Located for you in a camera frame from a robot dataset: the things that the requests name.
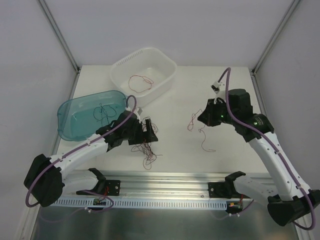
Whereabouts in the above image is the thin wire bundle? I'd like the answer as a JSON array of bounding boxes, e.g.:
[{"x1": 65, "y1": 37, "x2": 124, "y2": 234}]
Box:
[{"x1": 131, "y1": 115, "x2": 165, "y2": 171}]

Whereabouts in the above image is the dark thin wire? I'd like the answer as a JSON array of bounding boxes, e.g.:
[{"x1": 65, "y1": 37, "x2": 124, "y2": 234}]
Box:
[{"x1": 92, "y1": 102, "x2": 117, "y2": 126}]

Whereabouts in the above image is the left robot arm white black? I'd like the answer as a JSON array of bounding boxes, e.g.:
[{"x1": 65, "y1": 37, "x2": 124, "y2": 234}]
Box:
[{"x1": 23, "y1": 110, "x2": 158, "y2": 208}]

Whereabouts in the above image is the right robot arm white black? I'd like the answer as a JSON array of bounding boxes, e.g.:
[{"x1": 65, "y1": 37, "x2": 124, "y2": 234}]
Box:
[{"x1": 197, "y1": 87, "x2": 320, "y2": 227}]

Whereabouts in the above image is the teal translucent plastic bin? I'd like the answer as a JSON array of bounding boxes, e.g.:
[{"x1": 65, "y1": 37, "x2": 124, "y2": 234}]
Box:
[{"x1": 57, "y1": 90, "x2": 127, "y2": 142}]

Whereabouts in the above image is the white plastic basket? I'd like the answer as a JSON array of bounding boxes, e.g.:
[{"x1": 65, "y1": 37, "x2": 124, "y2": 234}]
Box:
[{"x1": 109, "y1": 47, "x2": 178, "y2": 107}]

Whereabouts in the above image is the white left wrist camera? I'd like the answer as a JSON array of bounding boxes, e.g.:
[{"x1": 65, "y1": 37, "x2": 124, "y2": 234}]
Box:
[{"x1": 125, "y1": 107, "x2": 143, "y2": 119}]

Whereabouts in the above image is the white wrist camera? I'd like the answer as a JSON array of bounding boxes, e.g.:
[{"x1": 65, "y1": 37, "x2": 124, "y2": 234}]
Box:
[
  {"x1": 125, "y1": 107, "x2": 143, "y2": 119},
  {"x1": 211, "y1": 81, "x2": 226, "y2": 101}
]

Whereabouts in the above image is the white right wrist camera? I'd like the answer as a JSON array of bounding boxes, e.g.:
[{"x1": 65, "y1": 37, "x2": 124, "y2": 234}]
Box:
[{"x1": 211, "y1": 81, "x2": 226, "y2": 101}]

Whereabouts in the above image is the aluminium mounting rail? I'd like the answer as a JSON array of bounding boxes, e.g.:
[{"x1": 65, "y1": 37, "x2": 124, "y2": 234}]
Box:
[{"x1": 101, "y1": 170, "x2": 228, "y2": 200}]

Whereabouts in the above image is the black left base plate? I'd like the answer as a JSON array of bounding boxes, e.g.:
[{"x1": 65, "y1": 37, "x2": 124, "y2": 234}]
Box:
[{"x1": 76, "y1": 179, "x2": 121, "y2": 196}]

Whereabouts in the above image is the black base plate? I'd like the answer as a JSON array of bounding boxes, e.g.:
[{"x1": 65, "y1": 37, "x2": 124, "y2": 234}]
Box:
[
  {"x1": 76, "y1": 179, "x2": 121, "y2": 196},
  {"x1": 207, "y1": 182, "x2": 230, "y2": 199}
]

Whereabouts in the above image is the white slotted cable duct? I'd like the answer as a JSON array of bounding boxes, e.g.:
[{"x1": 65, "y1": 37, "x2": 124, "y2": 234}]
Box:
[{"x1": 52, "y1": 197, "x2": 227, "y2": 211}]

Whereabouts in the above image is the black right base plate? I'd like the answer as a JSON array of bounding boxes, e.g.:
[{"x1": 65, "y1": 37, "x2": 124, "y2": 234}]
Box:
[{"x1": 207, "y1": 182, "x2": 230, "y2": 199}]

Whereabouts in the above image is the right aluminium frame post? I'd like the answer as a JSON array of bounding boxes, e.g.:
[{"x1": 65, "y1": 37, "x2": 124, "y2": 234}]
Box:
[{"x1": 251, "y1": 0, "x2": 302, "y2": 76}]

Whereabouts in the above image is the aluminium frame post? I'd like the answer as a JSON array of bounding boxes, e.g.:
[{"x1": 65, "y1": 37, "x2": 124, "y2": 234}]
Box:
[
  {"x1": 37, "y1": 0, "x2": 81, "y2": 73},
  {"x1": 251, "y1": 0, "x2": 302, "y2": 76}
]

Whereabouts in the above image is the left aluminium frame post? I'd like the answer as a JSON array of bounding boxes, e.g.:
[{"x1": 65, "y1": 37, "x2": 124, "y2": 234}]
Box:
[{"x1": 37, "y1": 0, "x2": 81, "y2": 73}]

